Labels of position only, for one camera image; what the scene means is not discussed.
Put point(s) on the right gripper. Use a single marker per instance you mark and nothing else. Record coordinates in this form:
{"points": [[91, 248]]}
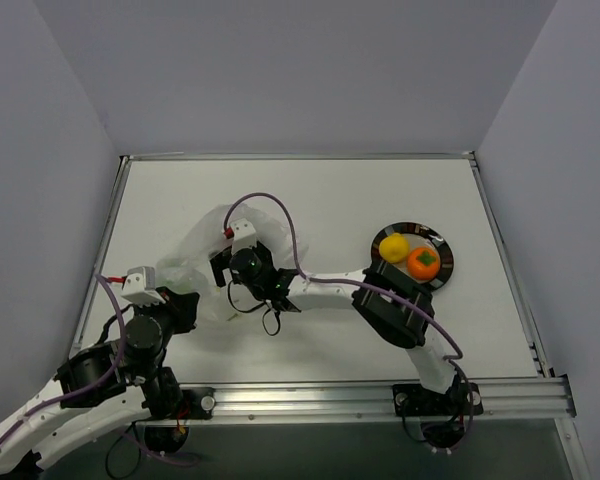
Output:
{"points": [[218, 265]]}

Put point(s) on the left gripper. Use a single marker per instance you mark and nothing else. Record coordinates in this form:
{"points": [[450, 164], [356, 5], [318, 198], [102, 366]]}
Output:
{"points": [[183, 306]]}

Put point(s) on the translucent plastic bag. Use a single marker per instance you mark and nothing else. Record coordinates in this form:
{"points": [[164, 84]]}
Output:
{"points": [[205, 239]]}

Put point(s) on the yellow fake lemon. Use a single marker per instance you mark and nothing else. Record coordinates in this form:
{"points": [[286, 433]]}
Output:
{"points": [[394, 248]]}

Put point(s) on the orange fake fruit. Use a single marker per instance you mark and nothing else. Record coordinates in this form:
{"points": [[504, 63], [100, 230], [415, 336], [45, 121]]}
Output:
{"points": [[423, 264]]}

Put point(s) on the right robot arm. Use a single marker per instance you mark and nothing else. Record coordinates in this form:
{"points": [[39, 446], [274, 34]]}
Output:
{"points": [[396, 307]]}

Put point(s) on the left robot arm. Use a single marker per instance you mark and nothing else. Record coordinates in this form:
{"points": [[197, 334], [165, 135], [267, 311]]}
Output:
{"points": [[106, 371]]}

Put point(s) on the green fake fruit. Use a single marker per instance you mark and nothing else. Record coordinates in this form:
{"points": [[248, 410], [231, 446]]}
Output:
{"points": [[177, 282]]}

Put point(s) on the black rimmed plate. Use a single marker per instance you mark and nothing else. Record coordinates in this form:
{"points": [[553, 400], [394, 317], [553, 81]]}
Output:
{"points": [[419, 235]]}

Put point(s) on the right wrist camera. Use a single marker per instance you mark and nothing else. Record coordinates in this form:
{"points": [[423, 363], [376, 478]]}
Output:
{"points": [[241, 234]]}

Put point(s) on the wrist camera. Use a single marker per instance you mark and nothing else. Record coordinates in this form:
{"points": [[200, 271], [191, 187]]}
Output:
{"points": [[241, 234], [139, 287]]}

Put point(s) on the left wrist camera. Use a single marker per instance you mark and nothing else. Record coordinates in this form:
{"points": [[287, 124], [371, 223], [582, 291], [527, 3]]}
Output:
{"points": [[139, 287]]}

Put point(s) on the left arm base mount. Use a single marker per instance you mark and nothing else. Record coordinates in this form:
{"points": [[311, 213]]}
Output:
{"points": [[197, 403]]}

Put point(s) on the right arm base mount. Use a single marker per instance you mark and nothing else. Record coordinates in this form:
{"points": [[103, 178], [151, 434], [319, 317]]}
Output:
{"points": [[440, 421]]}

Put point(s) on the aluminium front rail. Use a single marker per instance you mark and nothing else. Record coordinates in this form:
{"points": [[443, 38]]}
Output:
{"points": [[366, 401]]}

